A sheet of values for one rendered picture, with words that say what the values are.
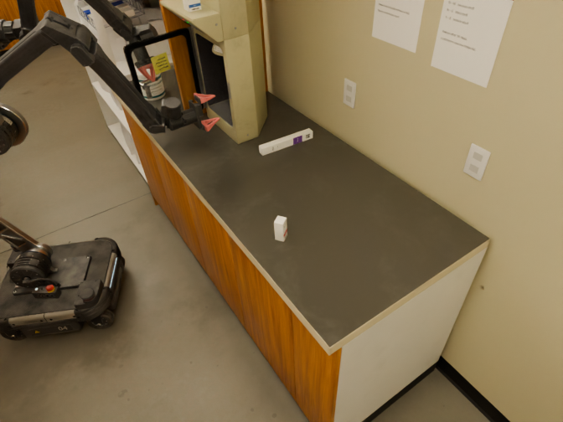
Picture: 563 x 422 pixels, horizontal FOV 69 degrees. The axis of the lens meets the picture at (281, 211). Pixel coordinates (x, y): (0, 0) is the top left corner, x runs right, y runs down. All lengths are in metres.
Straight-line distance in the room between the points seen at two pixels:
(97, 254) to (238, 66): 1.41
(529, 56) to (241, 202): 1.03
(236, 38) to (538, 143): 1.11
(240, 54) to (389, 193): 0.81
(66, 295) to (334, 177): 1.55
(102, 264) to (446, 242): 1.83
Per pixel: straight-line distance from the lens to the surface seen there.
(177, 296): 2.55
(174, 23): 2.03
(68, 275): 2.55
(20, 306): 2.57
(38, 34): 1.43
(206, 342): 2.33
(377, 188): 1.66
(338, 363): 1.31
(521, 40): 1.33
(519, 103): 1.36
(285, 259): 1.37
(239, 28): 1.74
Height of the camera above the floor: 1.98
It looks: 42 degrees down
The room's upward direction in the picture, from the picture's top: 3 degrees counter-clockwise
